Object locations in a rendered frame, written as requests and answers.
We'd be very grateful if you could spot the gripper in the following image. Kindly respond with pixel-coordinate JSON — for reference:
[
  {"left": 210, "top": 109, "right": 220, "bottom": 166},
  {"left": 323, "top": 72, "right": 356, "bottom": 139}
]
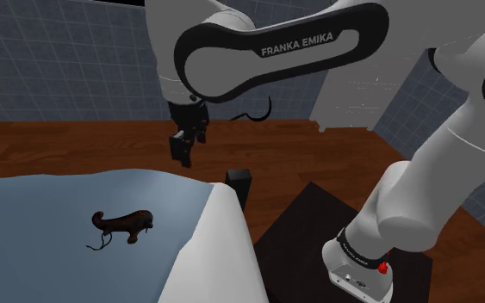
[{"left": 167, "top": 98, "right": 209, "bottom": 170}]

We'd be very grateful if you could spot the brown animal figure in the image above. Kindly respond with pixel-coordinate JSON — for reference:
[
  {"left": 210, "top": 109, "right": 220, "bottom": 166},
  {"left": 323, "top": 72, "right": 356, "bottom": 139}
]
[{"left": 84, "top": 209, "right": 155, "bottom": 252}]

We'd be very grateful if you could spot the dark robot stand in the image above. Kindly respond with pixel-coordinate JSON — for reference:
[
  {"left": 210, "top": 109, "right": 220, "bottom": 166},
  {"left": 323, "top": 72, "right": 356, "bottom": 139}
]
[{"left": 252, "top": 181, "right": 434, "bottom": 303}]

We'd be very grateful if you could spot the bed with blue sheet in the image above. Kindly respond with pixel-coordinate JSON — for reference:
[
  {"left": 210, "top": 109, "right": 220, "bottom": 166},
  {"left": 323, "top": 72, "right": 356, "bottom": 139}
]
[{"left": 0, "top": 168, "right": 270, "bottom": 303}]

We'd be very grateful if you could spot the pale grey cabinet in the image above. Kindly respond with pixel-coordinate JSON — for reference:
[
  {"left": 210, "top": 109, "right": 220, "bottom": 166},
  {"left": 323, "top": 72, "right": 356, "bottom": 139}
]
[{"left": 308, "top": 41, "right": 429, "bottom": 133}]

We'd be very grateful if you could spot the black curved cable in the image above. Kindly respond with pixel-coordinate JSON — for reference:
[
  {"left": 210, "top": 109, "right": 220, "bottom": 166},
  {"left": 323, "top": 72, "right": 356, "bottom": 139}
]
[{"left": 229, "top": 95, "right": 273, "bottom": 123}]

